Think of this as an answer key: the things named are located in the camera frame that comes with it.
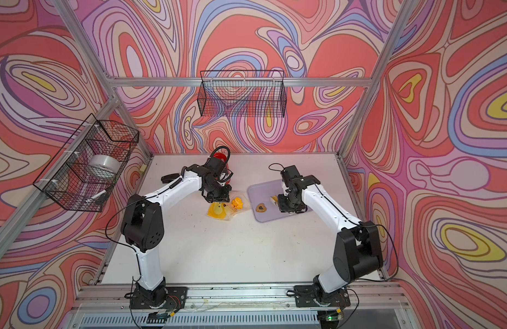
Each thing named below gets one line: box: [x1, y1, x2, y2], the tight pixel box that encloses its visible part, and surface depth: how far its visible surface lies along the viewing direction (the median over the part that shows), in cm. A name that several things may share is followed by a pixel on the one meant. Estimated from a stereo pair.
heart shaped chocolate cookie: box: [255, 202, 268, 213], surface depth 98 cm
